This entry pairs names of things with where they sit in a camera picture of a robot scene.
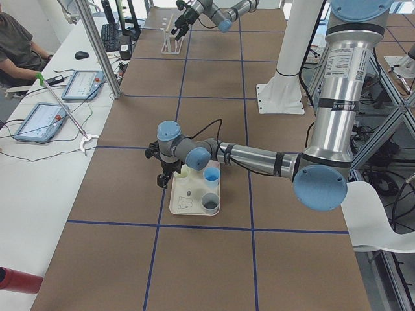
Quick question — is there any black power adapter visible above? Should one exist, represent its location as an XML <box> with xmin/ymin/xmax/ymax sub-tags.
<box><xmin>44</xmin><ymin>75</ymin><xmax>65</xmax><ymax>86</ymax></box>

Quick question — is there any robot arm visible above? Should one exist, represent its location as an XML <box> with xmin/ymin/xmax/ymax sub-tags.
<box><xmin>171</xmin><ymin>0</ymin><xmax>259</xmax><ymax>40</ymax></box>
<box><xmin>146</xmin><ymin>1</ymin><xmax>392</xmax><ymax>211</ymax></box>

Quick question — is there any pale cream plastic cup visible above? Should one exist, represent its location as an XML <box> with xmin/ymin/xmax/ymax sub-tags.
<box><xmin>174</xmin><ymin>165</ymin><xmax>191</xmax><ymax>185</ymax></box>

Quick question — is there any blue plastic cup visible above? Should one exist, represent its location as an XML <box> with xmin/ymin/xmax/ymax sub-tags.
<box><xmin>203</xmin><ymin>167</ymin><xmax>220</xmax><ymax>188</ymax></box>

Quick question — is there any black box device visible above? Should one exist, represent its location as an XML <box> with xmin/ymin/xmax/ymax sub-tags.
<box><xmin>119</xmin><ymin>44</ymin><xmax>132</xmax><ymax>60</ymax></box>

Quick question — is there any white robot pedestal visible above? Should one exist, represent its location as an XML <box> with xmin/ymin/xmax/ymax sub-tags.
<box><xmin>256</xmin><ymin>0</ymin><xmax>325</xmax><ymax>115</ymax></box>

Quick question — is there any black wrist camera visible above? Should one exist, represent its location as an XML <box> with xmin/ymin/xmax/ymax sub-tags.
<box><xmin>145</xmin><ymin>141</ymin><xmax>161</xmax><ymax>160</ymax></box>

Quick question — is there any red bottle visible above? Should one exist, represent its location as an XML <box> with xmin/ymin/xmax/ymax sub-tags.
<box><xmin>1</xmin><ymin>267</ymin><xmax>43</xmax><ymax>294</ymax></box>

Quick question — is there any metal reacher grabber stick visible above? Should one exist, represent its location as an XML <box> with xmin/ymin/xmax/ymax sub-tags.
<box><xmin>35</xmin><ymin>72</ymin><xmax>99</xmax><ymax>154</ymax></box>

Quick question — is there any black camera cable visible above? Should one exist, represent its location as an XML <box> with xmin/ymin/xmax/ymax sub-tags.
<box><xmin>189</xmin><ymin>118</ymin><xmax>254</xmax><ymax>169</ymax></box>

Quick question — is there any grey plastic cup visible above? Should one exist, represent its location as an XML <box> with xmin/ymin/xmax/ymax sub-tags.
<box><xmin>201</xmin><ymin>192</ymin><xmax>220</xmax><ymax>214</ymax></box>

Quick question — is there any person in olive shirt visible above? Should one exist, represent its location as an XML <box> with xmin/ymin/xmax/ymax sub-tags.
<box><xmin>1</xmin><ymin>12</ymin><xmax>53</xmax><ymax>87</ymax></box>

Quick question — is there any black computer mouse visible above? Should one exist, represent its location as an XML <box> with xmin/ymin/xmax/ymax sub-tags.
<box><xmin>74</xmin><ymin>51</ymin><xmax>89</xmax><ymax>60</ymax></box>

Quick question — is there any black keyboard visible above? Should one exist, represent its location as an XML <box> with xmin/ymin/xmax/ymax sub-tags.
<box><xmin>101</xmin><ymin>23</ymin><xmax>120</xmax><ymax>52</ymax></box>

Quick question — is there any aluminium frame post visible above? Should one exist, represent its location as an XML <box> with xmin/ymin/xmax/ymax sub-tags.
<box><xmin>75</xmin><ymin>0</ymin><xmax>121</xmax><ymax>99</ymax></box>

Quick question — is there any white wire cup rack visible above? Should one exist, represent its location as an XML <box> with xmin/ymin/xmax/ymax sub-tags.
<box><xmin>160</xmin><ymin>14</ymin><xmax>184</xmax><ymax>55</ymax></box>

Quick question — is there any far teach pendant tablet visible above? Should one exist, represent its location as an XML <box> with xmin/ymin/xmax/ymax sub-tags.
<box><xmin>61</xmin><ymin>71</ymin><xmax>105</xmax><ymax>101</ymax></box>

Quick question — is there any near teach pendant tablet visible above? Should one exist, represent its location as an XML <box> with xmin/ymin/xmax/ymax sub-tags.
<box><xmin>12</xmin><ymin>102</ymin><xmax>67</xmax><ymax>143</ymax></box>

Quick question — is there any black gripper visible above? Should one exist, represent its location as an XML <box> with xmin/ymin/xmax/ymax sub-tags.
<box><xmin>171</xmin><ymin>0</ymin><xmax>198</xmax><ymax>41</ymax></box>
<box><xmin>156</xmin><ymin>160</ymin><xmax>180</xmax><ymax>189</ymax></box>

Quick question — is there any cream serving tray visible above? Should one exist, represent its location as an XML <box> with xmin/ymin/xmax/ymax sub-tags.
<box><xmin>169</xmin><ymin>161</ymin><xmax>220</xmax><ymax>216</ymax></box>

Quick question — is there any white plastic chair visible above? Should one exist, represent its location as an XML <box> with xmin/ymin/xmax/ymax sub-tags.
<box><xmin>341</xmin><ymin>181</ymin><xmax>414</xmax><ymax>253</ymax></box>

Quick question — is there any teach pendant tablet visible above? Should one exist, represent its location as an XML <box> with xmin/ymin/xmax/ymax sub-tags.
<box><xmin>12</xmin><ymin>102</ymin><xmax>67</xmax><ymax>143</ymax></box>
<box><xmin>61</xmin><ymin>71</ymin><xmax>105</xmax><ymax>101</ymax></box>

